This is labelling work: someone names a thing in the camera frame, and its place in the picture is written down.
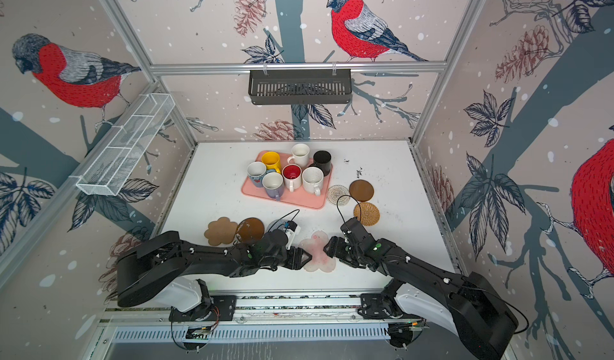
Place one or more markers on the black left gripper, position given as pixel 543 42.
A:
pixel 297 262

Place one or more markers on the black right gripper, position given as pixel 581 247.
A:
pixel 336 246

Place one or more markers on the glossy brown round coaster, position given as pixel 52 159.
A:
pixel 250 230

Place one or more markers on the pink flower shaped coaster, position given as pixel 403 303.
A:
pixel 315 247

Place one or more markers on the cork flower shaped coaster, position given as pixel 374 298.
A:
pixel 221 232

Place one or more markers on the blue grey woven coaster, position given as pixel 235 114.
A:
pixel 277 225

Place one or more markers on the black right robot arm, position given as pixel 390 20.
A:
pixel 468 306

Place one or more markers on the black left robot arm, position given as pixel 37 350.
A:
pixel 146 270

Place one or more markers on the rattan round woven coaster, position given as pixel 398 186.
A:
pixel 367 214

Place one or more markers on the dark wooden round coaster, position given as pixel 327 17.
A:
pixel 361 190

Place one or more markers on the multicolour zigzag woven coaster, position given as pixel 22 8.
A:
pixel 338 195

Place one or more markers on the lavender mug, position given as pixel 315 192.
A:
pixel 273 183

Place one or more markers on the pink tray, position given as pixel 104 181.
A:
pixel 299 197

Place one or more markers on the red inside white mug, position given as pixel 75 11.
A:
pixel 292 175

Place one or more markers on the white mug front right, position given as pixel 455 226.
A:
pixel 312 180

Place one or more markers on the blue patterned mug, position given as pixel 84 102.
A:
pixel 256 172

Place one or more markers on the yellow mug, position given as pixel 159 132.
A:
pixel 272 161

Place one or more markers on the black mug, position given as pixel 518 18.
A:
pixel 322 159

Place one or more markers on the cream mug at back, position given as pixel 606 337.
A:
pixel 300 155

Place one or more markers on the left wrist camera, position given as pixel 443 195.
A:
pixel 292 230

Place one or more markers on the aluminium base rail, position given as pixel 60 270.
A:
pixel 333 317

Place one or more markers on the black hanging wire basket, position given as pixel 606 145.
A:
pixel 300 87

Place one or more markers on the white wire mesh shelf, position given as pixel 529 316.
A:
pixel 110 170

